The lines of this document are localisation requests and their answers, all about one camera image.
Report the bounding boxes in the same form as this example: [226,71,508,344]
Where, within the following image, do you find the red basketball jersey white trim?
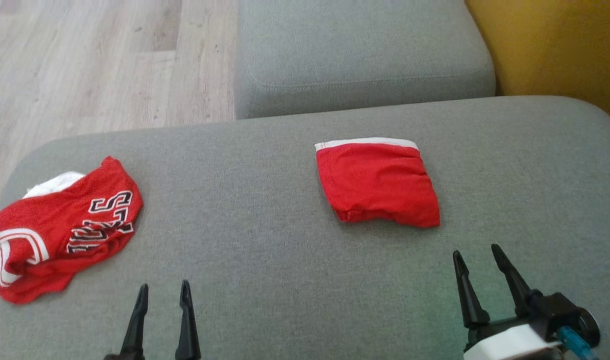
[0,155,144,305]

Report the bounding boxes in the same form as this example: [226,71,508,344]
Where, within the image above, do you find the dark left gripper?
[103,279,202,360]

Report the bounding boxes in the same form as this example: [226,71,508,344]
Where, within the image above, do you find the red shorts with white waistband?
[314,137,441,229]

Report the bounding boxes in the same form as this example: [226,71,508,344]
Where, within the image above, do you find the blue cable connector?
[557,326,599,360]

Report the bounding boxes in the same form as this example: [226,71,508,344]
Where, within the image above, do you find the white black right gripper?
[452,243,601,360]

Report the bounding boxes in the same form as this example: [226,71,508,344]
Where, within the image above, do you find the large grey fabric sofa seat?
[0,95,610,360]

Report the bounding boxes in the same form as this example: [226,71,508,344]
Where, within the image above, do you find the small grey sofa cushion section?
[234,0,496,120]

